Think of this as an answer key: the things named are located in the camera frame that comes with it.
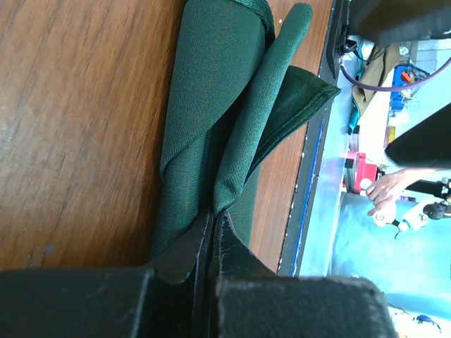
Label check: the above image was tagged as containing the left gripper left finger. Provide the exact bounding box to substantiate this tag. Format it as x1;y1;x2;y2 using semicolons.
1;213;214;337

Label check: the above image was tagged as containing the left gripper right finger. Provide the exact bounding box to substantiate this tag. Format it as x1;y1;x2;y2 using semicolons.
211;212;397;337

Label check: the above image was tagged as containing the dark green cloth napkin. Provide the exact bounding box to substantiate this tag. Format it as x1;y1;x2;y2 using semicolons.
150;1;339;256

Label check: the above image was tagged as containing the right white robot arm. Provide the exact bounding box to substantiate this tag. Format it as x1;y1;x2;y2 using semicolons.
348;0;450;46

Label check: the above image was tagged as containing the operator bare hand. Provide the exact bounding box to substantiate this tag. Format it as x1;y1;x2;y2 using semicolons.
365;168;443;216

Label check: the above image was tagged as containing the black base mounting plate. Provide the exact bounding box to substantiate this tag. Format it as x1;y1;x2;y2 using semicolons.
277;0;353;277

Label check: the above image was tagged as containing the red box in background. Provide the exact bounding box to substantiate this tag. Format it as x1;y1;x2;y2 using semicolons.
343;151;378;194

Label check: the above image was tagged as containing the blue device in background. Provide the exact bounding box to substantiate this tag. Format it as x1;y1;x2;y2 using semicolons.
393;63;430;89

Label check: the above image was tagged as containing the tan cloth in background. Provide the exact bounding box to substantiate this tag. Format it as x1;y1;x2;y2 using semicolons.
352;43;401;118

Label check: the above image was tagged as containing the white teleoperation handle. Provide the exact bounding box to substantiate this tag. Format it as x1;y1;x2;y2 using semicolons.
372;177;450;238

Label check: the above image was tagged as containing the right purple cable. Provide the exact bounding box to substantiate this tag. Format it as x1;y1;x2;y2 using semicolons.
338;56;451;93

